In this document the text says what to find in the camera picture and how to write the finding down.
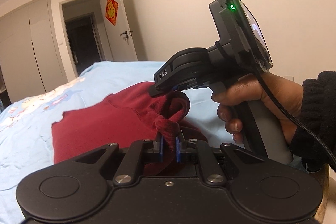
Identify dark red knit sweater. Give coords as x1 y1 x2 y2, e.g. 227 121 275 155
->
51 82 206 176

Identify grey built-in wardrobe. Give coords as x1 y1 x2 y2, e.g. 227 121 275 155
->
1 0 67 102

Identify light blue printed bedspread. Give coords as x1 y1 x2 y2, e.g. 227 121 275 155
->
1 61 233 223

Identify black door handle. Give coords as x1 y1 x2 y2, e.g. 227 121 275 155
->
120 30 133 39

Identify black sleeve forearm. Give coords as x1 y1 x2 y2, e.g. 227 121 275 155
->
290 71 335 170

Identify black braided cable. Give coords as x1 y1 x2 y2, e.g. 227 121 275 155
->
213 40 336 159

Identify gripper-mounted camera box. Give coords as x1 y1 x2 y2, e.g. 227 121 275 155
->
209 0 273 73

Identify right hand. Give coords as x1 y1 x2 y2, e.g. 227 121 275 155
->
211 73 303 144

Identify white bedroom door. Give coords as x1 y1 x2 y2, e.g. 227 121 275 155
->
100 0 138 61

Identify red fu door decoration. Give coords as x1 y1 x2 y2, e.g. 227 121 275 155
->
105 0 119 26

